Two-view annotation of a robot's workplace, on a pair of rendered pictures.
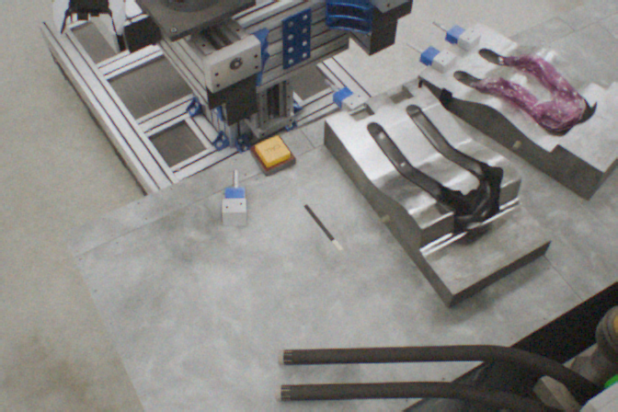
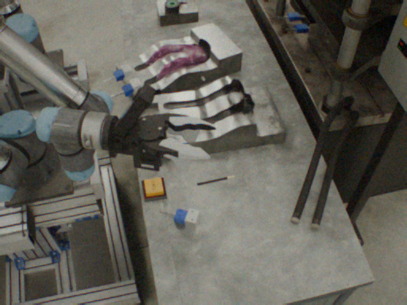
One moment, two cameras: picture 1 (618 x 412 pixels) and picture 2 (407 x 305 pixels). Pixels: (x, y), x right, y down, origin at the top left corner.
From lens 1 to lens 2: 1.05 m
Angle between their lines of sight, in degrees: 40
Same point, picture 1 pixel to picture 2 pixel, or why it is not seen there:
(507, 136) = (195, 80)
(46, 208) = not seen: outside the picture
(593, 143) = (224, 48)
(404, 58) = not seen: hidden behind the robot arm
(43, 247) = not seen: outside the picture
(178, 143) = (40, 283)
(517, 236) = (261, 97)
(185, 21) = (63, 179)
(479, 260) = (269, 115)
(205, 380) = (296, 263)
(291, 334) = (280, 214)
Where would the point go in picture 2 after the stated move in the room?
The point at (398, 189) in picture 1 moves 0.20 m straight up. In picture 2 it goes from (222, 127) to (225, 86)
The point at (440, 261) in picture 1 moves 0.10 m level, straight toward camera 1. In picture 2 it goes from (265, 129) to (288, 143)
